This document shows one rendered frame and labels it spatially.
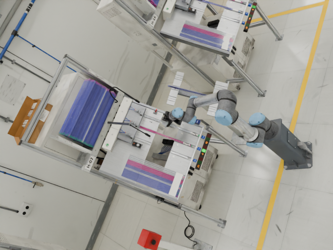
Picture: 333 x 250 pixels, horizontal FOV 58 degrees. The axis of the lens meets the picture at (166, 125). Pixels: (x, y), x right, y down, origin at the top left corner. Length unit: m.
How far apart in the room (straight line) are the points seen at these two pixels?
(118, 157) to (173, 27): 1.39
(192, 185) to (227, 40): 1.48
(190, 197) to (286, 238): 0.96
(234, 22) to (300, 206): 1.80
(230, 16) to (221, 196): 1.81
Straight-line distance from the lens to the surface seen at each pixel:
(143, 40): 3.34
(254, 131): 2.23
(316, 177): 2.84
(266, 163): 3.06
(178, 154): 2.61
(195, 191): 3.18
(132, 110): 2.64
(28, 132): 2.41
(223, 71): 3.40
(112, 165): 2.62
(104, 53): 4.36
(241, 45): 3.70
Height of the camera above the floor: 2.54
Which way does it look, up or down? 37 degrees down
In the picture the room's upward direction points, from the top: 58 degrees counter-clockwise
